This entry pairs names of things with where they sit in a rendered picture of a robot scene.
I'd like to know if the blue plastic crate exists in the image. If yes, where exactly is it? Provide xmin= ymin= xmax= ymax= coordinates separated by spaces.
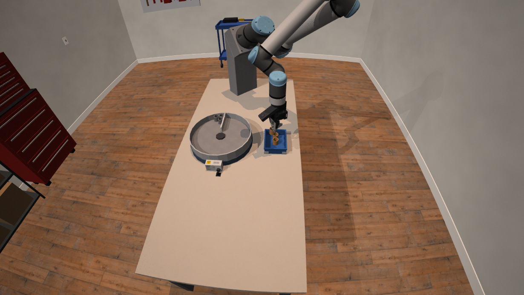
xmin=264 ymin=129 xmax=287 ymax=154

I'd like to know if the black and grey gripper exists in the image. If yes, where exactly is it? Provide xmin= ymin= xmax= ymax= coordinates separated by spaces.
xmin=269 ymin=101 xmax=288 ymax=133

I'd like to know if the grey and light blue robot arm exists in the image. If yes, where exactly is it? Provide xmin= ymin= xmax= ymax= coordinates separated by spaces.
xmin=236 ymin=0 xmax=360 ymax=122

